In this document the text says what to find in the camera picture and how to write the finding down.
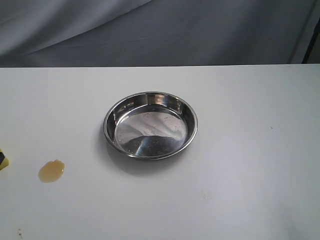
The black stand pole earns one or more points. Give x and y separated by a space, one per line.
311 43

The yellow sponge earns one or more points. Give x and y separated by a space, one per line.
5 163

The grey backdrop cloth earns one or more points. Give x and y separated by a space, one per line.
153 33

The stainless steel round pan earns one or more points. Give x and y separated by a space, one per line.
150 125

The amber liquid spill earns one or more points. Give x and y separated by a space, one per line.
51 171

